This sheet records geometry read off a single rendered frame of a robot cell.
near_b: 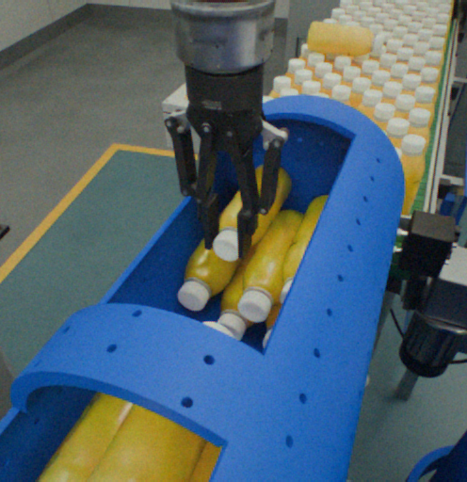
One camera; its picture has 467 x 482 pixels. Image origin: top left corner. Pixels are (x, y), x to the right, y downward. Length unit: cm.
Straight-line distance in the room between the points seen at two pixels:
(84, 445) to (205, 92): 32
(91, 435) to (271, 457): 16
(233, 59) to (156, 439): 30
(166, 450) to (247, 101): 30
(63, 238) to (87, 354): 210
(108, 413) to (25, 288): 182
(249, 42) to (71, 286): 183
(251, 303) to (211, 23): 31
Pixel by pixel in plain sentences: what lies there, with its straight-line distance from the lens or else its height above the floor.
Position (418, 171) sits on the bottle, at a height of 103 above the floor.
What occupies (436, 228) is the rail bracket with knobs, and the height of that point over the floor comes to 100.
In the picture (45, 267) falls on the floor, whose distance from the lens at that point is 228.
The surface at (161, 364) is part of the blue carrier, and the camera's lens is 30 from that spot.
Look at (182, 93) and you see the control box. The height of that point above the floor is 110.
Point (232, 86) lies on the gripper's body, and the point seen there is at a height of 132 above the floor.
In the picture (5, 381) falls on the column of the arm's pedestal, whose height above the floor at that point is 65.
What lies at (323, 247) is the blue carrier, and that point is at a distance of 41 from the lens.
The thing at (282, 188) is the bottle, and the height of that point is 111.
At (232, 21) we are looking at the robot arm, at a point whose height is 138.
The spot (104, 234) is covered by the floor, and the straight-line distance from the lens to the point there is 237.
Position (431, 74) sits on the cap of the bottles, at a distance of 121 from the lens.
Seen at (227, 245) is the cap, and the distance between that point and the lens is 57.
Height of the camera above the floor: 148
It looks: 43 degrees down
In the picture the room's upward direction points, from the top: straight up
